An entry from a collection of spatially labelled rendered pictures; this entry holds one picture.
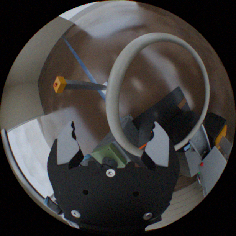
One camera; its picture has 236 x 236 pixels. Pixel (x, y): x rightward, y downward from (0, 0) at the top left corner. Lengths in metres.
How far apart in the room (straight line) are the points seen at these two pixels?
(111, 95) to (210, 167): 0.75
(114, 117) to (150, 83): 1.34
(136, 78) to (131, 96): 0.37
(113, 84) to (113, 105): 0.04
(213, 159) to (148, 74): 1.51
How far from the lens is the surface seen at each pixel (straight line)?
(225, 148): 1.86
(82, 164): 0.68
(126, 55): 0.16
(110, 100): 0.16
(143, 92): 1.44
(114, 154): 0.78
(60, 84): 0.74
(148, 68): 1.54
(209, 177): 0.71
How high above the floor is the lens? 1.44
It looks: 66 degrees down
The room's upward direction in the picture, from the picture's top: 134 degrees counter-clockwise
